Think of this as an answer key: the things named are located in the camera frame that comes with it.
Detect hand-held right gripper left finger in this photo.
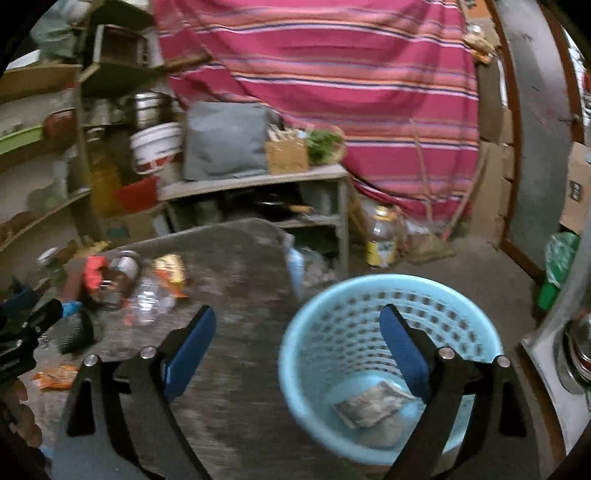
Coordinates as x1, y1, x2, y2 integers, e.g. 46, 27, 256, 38
67, 305, 217, 480

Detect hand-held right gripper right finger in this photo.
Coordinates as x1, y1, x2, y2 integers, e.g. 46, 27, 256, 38
379, 304, 527, 480

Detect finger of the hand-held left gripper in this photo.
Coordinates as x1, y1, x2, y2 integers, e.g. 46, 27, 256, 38
27, 298, 64, 337

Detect orange snack packet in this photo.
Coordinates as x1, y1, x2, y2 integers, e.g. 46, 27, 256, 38
82, 256, 110, 291

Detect light blue plastic basket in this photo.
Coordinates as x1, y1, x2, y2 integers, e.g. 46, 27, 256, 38
278, 274, 504, 466

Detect person's left hand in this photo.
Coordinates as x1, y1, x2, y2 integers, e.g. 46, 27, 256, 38
0, 378, 43, 448

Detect orange wrapper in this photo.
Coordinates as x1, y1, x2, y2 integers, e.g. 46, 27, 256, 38
31, 364, 80, 391

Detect crumpled grey wrapper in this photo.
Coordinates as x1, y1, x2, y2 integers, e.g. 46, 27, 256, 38
333, 381, 416, 430

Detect purple grape candy tray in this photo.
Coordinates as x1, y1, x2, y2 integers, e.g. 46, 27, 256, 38
126, 276, 177, 327

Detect yellow flat box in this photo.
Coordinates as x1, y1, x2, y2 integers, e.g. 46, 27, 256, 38
152, 254, 191, 299

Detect clear jar with brown contents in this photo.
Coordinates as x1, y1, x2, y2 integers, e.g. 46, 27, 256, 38
104, 250, 140, 308

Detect yellow label oil bottle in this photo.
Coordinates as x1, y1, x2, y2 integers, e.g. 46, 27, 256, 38
366, 205, 399, 269

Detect straw broom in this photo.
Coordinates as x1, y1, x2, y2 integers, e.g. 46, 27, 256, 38
409, 119, 456, 265

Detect large amber oil bottle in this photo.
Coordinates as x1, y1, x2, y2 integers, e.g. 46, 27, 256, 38
87, 128, 122, 217

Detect red plastic basket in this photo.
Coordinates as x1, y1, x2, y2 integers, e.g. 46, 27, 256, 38
113, 176, 160, 214

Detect metal bowl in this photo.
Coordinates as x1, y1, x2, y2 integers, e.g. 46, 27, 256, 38
555, 313, 591, 396

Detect green plastic bottle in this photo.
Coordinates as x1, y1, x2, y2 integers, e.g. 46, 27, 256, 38
537, 232, 581, 311

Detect wooden shelf table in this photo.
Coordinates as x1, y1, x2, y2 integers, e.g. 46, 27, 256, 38
158, 164, 352, 280

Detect white plastic bucket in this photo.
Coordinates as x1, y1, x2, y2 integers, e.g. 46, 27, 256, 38
130, 122, 185, 175

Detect grey cushion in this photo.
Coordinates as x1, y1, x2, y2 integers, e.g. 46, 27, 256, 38
183, 100, 278, 182

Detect small cardboard box with sticks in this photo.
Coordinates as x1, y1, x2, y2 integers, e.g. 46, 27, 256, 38
264, 129, 309, 175

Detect green leafy vegetables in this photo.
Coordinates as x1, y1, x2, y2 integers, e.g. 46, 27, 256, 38
306, 130, 345, 165

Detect metal pot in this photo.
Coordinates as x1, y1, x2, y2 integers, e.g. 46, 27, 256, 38
133, 91, 175, 131

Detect large cardboard box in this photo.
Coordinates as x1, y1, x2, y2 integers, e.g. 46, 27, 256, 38
558, 142, 591, 237

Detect red striped cloth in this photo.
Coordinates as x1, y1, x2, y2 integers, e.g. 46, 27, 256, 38
152, 0, 481, 222

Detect curved wooden wall shelf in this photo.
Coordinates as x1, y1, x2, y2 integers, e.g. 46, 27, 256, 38
0, 64, 84, 104

